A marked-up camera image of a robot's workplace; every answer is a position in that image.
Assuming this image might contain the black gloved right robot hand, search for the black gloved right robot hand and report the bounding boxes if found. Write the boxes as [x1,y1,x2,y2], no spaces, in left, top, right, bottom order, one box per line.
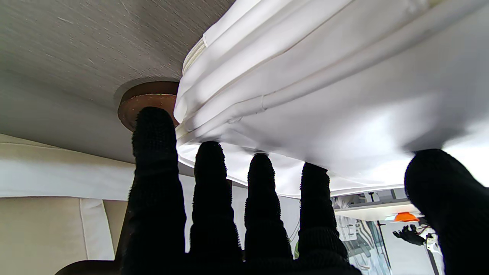
[120,107,489,275]

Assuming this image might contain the brown wooden jewelry stand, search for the brown wooden jewelry stand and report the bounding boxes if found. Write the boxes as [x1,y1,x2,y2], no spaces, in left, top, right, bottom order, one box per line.
[55,81,182,275]

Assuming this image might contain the cream leather zip bag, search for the cream leather zip bag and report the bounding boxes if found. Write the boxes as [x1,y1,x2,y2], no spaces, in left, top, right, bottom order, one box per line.
[174,0,489,198]

